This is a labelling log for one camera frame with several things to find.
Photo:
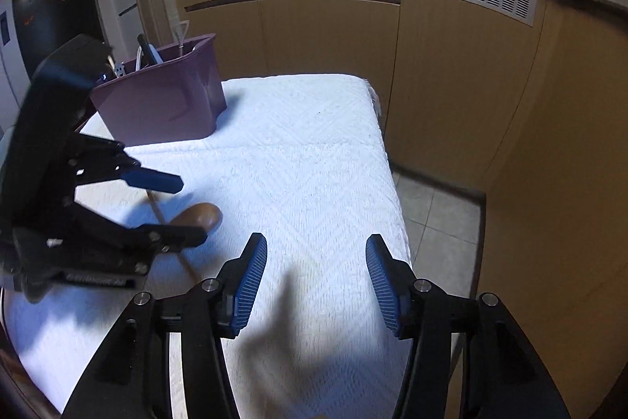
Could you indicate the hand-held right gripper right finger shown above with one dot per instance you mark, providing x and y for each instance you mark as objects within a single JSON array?
[{"x": 382, "y": 286}]

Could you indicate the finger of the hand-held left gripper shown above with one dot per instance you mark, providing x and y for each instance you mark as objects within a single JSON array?
[
  {"x": 171, "y": 236},
  {"x": 157, "y": 179}
]

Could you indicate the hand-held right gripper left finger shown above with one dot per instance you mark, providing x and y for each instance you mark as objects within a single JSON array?
[{"x": 250, "y": 286}]

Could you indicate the wooden chopstick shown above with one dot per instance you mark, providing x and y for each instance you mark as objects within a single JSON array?
[{"x": 189, "y": 267}]

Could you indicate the wooden spoon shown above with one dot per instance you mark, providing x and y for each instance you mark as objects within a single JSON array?
[{"x": 201, "y": 217}]

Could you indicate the purple plastic utensil holder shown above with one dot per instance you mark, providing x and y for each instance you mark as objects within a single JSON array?
[{"x": 162, "y": 105}]

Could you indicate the metal shovel-shaped spoon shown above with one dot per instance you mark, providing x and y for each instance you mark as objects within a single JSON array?
[{"x": 181, "y": 48}]

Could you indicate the dark panel with orange magnets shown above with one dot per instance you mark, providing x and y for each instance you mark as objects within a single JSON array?
[{"x": 49, "y": 6}]

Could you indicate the white textured towel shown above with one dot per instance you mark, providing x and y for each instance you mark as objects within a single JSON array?
[{"x": 304, "y": 163}]

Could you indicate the wooden counter cabinet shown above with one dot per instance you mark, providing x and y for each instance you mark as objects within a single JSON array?
[{"x": 319, "y": 36}]

